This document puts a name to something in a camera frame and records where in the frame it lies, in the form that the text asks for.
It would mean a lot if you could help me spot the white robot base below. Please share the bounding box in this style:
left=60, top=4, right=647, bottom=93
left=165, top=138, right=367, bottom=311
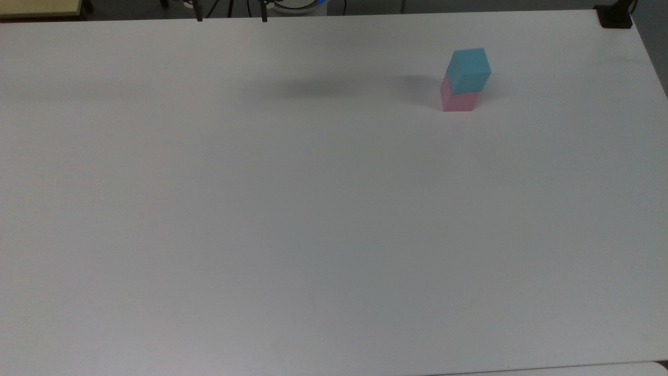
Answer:
left=272, top=0, right=328, bottom=17

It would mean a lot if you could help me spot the blue cube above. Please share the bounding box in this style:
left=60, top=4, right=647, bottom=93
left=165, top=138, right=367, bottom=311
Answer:
left=446, top=48, right=492, bottom=96

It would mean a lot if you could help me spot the pink cube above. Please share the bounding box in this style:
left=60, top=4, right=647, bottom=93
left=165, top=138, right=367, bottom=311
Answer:
left=440, top=74, right=481, bottom=113

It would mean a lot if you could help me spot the yellow side table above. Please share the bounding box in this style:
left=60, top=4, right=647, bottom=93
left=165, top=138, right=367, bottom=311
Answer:
left=0, top=0, right=86, bottom=21

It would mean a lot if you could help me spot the black table clamp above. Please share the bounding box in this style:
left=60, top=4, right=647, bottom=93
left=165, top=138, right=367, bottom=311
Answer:
left=594, top=0, right=638, bottom=29

